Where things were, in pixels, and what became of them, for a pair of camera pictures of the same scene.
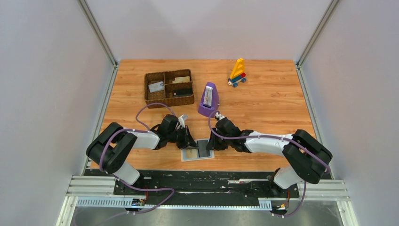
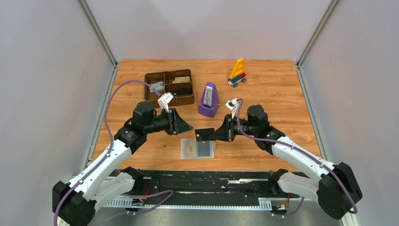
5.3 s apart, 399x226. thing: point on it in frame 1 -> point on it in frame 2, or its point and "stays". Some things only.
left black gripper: [186, 139] -> [171, 122]
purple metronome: [210, 101] stays
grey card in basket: [156, 87] stays
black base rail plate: [204, 187] stays
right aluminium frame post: [299, 64] stays
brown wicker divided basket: [171, 88] stays
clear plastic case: [201, 153] stays
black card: [202, 146] -> [203, 134]
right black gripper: [216, 141] -> [230, 129]
